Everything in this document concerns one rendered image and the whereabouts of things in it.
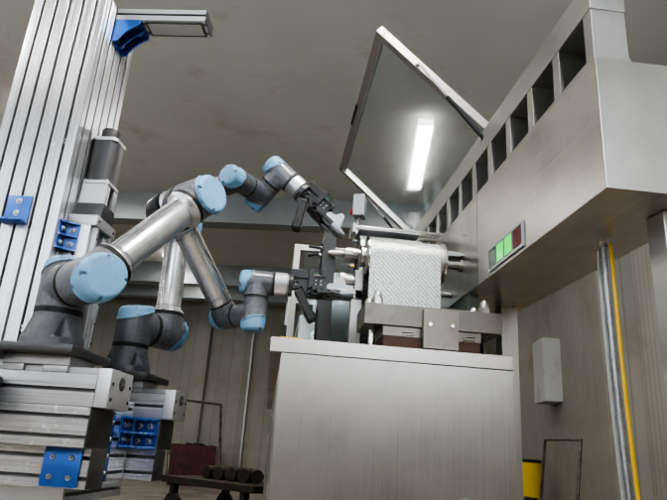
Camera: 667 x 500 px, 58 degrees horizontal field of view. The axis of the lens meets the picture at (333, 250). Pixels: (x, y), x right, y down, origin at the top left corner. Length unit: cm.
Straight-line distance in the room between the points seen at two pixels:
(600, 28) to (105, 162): 144
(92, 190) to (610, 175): 146
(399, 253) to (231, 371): 909
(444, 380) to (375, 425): 22
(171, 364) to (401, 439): 975
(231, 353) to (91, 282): 953
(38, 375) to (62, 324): 13
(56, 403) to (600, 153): 131
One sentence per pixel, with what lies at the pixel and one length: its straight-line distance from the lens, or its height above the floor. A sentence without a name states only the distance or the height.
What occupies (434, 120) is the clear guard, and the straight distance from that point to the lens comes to 228.
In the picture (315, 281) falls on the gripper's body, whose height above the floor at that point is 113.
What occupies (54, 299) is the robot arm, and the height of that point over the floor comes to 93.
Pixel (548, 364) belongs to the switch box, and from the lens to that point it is 691.
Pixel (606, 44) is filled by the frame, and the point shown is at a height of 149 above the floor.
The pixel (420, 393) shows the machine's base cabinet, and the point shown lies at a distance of 164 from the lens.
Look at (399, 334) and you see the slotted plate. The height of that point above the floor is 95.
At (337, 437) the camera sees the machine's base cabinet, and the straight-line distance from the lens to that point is 159.
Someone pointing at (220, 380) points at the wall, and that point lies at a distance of 1096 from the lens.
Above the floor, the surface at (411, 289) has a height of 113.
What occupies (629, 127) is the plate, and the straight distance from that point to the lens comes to 137.
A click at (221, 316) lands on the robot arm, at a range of 194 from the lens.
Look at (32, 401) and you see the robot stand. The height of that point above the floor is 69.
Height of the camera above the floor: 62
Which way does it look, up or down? 19 degrees up
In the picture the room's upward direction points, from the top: 4 degrees clockwise
